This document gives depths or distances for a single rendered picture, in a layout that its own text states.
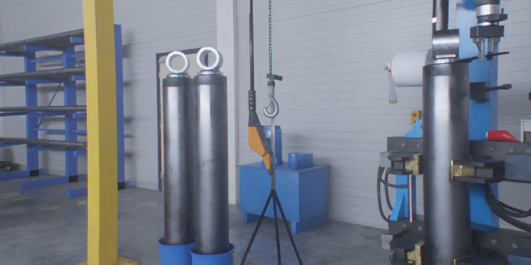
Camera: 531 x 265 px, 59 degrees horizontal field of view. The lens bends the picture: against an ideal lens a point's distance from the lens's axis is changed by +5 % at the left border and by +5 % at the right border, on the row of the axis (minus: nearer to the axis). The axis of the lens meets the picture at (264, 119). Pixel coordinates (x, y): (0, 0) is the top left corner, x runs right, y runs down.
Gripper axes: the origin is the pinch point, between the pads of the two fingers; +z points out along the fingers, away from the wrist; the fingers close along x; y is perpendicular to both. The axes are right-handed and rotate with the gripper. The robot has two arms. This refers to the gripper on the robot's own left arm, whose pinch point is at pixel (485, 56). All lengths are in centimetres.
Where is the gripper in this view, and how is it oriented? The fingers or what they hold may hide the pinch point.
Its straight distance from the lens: 233.7
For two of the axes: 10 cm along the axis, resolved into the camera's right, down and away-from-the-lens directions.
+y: -2.4, -0.2, 9.7
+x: -9.7, 0.2, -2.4
